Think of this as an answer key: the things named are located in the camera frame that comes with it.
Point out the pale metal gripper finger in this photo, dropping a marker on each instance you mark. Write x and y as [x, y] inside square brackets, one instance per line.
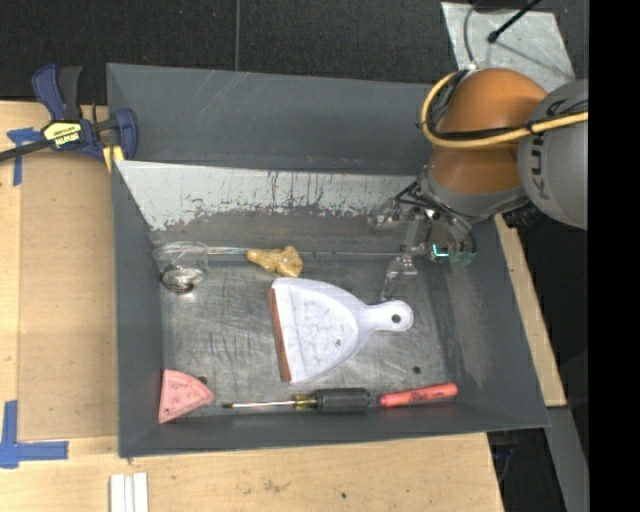
[387, 215]
[400, 270]

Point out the red-orange marker pen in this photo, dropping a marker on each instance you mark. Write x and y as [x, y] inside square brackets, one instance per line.
[419, 395]

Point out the white dustpan with red-brown edge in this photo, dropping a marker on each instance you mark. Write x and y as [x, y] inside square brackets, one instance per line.
[320, 330]

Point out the pink wedge-shaped toy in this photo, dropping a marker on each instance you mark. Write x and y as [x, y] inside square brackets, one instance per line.
[180, 396]

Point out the grey metal bin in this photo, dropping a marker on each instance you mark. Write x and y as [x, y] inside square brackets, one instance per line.
[235, 330]

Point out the clear glass cup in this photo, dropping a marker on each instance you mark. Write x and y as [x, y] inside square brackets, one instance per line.
[180, 262]

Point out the tan lumpy object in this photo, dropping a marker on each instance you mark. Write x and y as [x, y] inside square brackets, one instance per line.
[277, 260]

